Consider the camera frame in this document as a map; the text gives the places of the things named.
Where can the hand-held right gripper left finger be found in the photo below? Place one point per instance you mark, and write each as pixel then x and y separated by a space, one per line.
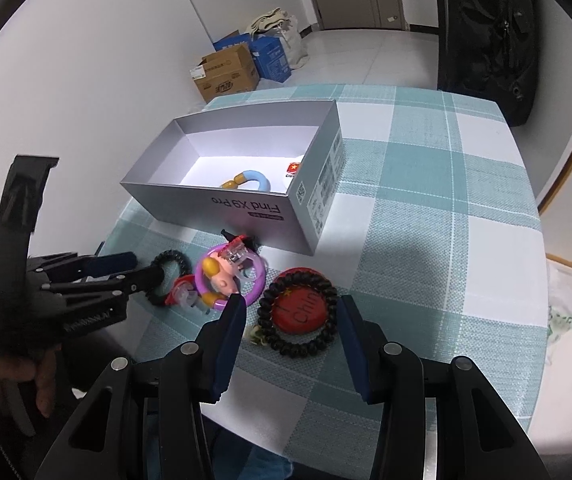
pixel 226 350

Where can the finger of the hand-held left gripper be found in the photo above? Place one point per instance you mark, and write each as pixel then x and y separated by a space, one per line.
pixel 113 262
pixel 138 277

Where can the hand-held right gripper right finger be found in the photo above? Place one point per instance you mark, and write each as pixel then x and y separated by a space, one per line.
pixel 353 350

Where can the yellow pink toy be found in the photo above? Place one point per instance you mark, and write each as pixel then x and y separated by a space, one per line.
pixel 216 272

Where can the grey cardboard box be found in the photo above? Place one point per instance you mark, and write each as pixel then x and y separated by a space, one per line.
pixel 246 205

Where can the person's left hand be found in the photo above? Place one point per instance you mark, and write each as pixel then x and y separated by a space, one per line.
pixel 43 385

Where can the small green charm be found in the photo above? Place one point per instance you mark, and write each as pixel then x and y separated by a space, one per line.
pixel 256 336

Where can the red bow hair clip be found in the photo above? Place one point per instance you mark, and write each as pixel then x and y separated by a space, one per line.
pixel 181 292

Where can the clear pink hair clip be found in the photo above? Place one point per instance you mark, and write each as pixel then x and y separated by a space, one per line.
pixel 237 255

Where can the red and black hair clip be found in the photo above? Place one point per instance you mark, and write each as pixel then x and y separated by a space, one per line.
pixel 240 238

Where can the teal checked tablecloth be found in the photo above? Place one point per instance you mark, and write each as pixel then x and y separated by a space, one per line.
pixel 416 210

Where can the brown cardboard box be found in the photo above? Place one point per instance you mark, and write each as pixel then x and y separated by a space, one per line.
pixel 226 70

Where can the blue cardboard box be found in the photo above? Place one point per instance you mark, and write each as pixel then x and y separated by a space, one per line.
pixel 271 57

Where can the white sack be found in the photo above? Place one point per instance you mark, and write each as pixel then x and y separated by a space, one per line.
pixel 296 45

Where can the black backpack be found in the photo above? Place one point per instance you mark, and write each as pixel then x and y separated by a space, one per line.
pixel 486 35

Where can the black door frame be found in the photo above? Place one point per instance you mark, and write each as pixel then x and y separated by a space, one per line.
pixel 438 10

